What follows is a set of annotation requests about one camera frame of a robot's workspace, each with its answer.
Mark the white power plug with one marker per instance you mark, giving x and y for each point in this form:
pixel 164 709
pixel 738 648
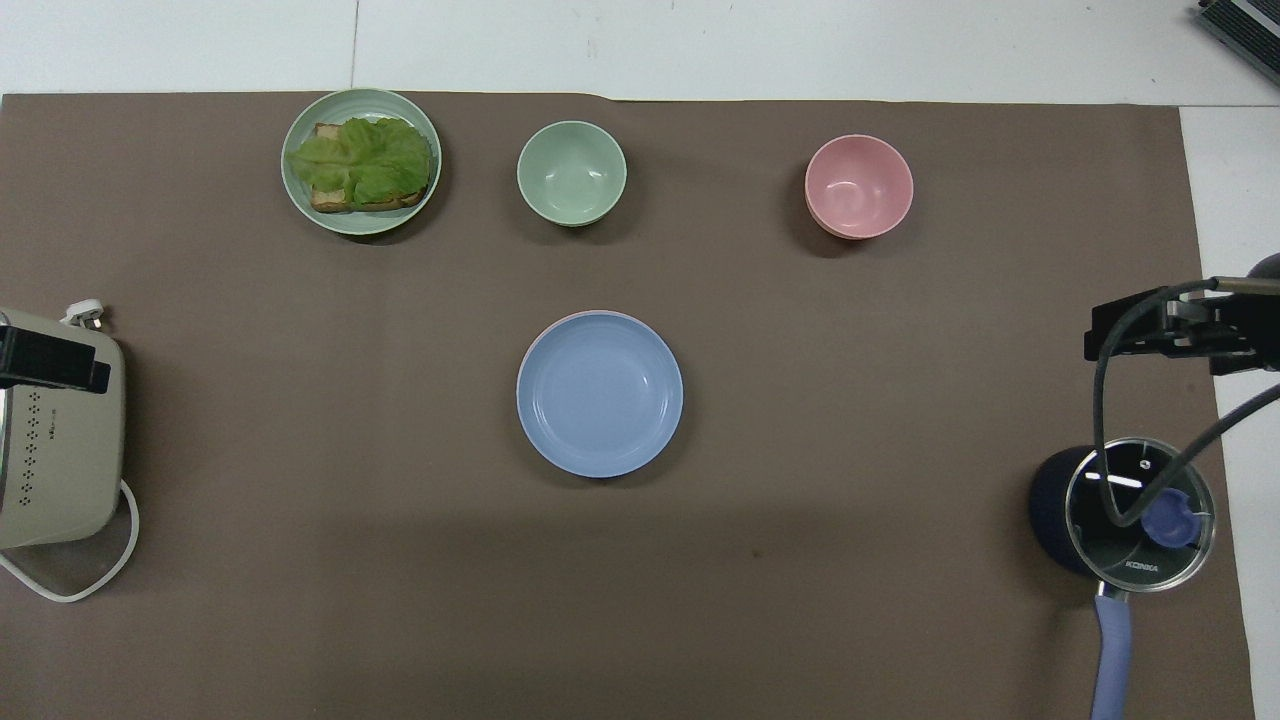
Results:
pixel 85 314

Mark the blue plate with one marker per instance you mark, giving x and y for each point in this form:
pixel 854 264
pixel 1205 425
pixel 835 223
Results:
pixel 600 395

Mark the green lettuce leaf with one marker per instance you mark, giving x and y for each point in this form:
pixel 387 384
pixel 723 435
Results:
pixel 365 160

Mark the glass pot lid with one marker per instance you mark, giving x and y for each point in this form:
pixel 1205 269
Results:
pixel 1110 545

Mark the green bowl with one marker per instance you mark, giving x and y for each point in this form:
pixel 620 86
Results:
pixel 571 172

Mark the beige toaster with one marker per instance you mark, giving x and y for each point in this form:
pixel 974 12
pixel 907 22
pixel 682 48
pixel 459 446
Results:
pixel 60 470

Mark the pink bowl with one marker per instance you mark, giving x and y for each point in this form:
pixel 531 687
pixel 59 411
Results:
pixel 859 186

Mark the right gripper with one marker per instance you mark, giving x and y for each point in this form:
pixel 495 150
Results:
pixel 1248 335

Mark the green plate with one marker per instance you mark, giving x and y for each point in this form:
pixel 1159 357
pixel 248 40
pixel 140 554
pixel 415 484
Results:
pixel 300 195

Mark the toast slice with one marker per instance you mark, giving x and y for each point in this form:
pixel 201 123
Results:
pixel 335 200

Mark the grey ribbed device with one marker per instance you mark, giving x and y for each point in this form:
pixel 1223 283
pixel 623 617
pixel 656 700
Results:
pixel 1245 25

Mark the dark blue pot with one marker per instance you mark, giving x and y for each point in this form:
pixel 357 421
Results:
pixel 1048 510

